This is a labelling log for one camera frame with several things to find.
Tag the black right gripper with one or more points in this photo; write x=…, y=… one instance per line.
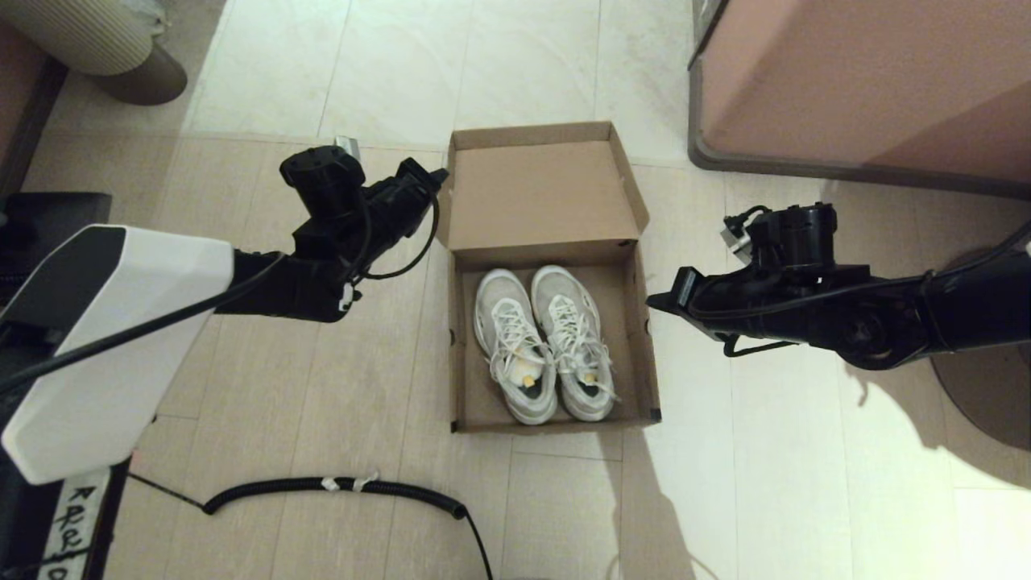
x=793, y=238

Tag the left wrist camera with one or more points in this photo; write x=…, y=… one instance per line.
x=346, y=145

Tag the dark wooden furniture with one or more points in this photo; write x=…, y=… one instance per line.
x=24, y=105

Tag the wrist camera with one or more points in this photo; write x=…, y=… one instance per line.
x=346, y=145
x=734, y=235

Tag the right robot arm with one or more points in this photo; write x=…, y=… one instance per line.
x=966, y=310

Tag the ribbed beige bin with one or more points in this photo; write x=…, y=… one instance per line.
x=80, y=36

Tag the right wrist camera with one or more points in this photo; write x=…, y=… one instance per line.
x=734, y=235

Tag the black square platform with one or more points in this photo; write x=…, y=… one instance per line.
x=56, y=211

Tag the pink brown cabinet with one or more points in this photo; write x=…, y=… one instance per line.
x=846, y=80

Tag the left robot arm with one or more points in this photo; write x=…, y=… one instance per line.
x=105, y=338

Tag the brown cardboard shoe box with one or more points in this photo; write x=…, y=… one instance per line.
x=540, y=193

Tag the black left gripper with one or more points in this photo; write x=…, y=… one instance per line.
x=322, y=181

